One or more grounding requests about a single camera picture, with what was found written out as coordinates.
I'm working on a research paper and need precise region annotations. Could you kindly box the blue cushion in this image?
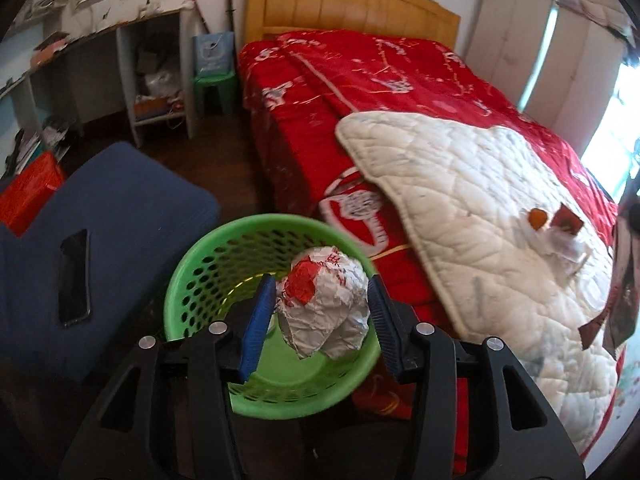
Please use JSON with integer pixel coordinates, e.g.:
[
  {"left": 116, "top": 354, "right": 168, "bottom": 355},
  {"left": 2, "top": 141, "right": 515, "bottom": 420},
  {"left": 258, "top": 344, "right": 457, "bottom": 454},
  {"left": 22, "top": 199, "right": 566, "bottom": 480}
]
[{"left": 0, "top": 141, "right": 221, "bottom": 381}]

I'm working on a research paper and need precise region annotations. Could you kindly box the black smartphone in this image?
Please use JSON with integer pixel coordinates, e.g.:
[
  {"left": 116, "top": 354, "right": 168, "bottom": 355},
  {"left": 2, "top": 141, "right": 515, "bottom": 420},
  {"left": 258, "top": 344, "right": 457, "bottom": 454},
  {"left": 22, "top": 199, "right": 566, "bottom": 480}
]
[{"left": 58, "top": 229, "right": 91, "bottom": 328}]

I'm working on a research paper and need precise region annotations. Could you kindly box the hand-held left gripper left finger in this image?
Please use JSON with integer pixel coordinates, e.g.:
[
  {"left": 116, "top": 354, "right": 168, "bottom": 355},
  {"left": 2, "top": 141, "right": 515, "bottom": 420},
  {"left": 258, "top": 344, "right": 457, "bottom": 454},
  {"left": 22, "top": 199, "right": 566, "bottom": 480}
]
[{"left": 59, "top": 274, "right": 277, "bottom": 480}]

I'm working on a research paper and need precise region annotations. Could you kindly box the clear crumpled plastic wrapper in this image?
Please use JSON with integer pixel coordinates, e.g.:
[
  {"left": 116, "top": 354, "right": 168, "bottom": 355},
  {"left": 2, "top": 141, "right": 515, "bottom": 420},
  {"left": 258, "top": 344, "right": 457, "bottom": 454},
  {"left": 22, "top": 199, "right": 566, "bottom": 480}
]
[{"left": 547, "top": 230, "right": 592, "bottom": 273}]

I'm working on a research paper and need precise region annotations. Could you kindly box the red and white stick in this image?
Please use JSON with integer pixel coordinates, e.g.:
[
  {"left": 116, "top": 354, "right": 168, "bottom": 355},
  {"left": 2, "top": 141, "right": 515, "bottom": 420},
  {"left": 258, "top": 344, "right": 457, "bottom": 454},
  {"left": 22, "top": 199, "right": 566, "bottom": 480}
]
[{"left": 187, "top": 0, "right": 211, "bottom": 36}]

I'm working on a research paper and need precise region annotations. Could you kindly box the white wardrobe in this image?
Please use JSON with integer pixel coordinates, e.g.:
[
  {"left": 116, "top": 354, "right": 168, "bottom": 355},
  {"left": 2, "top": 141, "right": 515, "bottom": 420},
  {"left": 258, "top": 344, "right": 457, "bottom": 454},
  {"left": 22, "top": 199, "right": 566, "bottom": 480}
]
[{"left": 465, "top": 0, "right": 631, "bottom": 156}]

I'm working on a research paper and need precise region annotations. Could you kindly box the dark printed snack packet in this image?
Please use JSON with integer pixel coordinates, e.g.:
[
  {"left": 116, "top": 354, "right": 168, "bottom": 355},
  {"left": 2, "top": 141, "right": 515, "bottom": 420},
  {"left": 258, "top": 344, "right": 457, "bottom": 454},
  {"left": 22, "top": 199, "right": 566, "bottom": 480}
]
[{"left": 602, "top": 215, "right": 637, "bottom": 358}]

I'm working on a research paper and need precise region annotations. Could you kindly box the white quilted pad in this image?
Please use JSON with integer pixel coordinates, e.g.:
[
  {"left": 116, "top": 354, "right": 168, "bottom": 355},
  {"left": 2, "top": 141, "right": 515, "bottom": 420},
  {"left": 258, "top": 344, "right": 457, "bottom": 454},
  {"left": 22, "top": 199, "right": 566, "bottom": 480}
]
[{"left": 335, "top": 110, "right": 626, "bottom": 461}]

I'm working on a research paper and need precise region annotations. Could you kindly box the white desk with shelves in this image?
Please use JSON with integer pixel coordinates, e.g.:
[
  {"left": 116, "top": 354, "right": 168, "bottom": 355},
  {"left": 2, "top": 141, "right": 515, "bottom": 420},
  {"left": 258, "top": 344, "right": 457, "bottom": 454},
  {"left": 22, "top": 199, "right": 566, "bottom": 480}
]
[{"left": 0, "top": 7, "right": 198, "bottom": 148}]

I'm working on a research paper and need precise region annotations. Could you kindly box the white red paper ball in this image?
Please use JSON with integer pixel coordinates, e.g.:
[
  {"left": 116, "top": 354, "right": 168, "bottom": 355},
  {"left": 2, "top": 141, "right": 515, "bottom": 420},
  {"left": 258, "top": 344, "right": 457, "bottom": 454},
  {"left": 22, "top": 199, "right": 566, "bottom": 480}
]
[{"left": 274, "top": 246, "right": 373, "bottom": 361}]

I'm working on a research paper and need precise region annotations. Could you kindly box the black stick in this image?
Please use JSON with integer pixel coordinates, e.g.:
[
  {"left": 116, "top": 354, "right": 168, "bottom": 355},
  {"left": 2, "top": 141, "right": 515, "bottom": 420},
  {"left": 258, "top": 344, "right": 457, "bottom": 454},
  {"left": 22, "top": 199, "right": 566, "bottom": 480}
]
[{"left": 226, "top": 0, "right": 237, "bottom": 68}]

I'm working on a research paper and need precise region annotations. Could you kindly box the blue paper bag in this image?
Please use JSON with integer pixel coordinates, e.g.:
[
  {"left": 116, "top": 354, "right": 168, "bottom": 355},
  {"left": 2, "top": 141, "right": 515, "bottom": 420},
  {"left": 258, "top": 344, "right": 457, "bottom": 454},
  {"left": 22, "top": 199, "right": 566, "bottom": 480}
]
[{"left": 194, "top": 31, "right": 236, "bottom": 77}]

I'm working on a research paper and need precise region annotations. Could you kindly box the green plastic stool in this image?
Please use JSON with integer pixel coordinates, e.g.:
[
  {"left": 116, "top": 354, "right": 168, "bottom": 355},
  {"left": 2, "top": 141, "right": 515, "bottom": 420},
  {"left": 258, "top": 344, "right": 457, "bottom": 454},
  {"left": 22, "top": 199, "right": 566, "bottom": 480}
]
[{"left": 192, "top": 71, "right": 238, "bottom": 117}]

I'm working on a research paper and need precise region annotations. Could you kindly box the floral bed sheet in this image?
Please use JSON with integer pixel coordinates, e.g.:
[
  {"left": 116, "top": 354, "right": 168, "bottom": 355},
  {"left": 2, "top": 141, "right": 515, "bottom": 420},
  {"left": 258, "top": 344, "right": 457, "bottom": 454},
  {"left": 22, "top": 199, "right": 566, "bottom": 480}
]
[{"left": 582, "top": 345, "right": 640, "bottom": 476}]

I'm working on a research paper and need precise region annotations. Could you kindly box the white plastic bag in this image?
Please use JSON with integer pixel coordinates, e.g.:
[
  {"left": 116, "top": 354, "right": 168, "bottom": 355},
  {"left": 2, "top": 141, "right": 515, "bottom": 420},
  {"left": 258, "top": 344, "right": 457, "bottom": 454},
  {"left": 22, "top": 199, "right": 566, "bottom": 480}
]
[{"left": 145, "top": 72, "right": 177, "bottom": 99}]

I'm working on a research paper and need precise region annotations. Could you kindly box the brown torn wrapper piece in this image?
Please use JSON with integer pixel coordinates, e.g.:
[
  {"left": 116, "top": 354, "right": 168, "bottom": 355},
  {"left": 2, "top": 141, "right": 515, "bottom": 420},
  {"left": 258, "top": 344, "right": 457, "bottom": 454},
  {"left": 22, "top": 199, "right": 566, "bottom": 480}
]
[{"left": 579, "top": 317, "right": 608, "bottom": 351}]

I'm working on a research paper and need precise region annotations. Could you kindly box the red bag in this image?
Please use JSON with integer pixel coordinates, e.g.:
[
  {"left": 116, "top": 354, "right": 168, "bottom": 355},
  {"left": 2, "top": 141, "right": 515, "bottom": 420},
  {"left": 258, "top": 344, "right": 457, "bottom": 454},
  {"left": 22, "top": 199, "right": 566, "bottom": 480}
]
[{"left": 0, "top": 151, "right": 67, "bottom": 237}]

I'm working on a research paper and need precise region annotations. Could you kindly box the green perforated plastic basket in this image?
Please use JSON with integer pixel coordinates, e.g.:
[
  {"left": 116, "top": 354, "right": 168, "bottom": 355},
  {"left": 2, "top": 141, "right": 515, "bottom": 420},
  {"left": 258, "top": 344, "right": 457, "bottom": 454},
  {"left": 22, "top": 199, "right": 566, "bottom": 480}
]
[{"left": 162, "top": 213, "right": 383, "bottom": 420}]

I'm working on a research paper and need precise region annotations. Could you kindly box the window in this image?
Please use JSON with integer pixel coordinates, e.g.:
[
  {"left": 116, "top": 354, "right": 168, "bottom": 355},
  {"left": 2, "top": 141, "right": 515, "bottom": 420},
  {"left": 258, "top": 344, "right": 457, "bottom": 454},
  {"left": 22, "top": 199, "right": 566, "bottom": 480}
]
[{"left": 582, "top": 62, "right": 640, "bottom": 201}]

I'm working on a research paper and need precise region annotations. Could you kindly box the wooden bed headboard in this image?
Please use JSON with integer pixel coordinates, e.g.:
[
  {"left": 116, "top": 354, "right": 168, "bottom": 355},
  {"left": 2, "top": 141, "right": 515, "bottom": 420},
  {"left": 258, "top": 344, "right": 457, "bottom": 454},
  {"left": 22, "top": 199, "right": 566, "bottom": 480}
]
[{"left": 243, "top": 0, "right": 461, "bottom": 53}]

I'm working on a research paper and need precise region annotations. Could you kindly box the red square wrapper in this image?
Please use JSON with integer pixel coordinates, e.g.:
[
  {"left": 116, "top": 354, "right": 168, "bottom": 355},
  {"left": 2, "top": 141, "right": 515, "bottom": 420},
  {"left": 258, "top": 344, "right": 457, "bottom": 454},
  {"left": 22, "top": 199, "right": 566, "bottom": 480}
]
[{"left": 548, "top": 203, "right": 584, "bottom": 235}]

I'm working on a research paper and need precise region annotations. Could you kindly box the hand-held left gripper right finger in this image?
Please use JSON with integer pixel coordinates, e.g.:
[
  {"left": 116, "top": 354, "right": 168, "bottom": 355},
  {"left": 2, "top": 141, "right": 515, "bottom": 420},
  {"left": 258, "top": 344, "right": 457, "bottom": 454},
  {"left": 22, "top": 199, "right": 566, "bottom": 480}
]
[{"left": 367, "top": 274, "right": 586, "bottom": 480}]

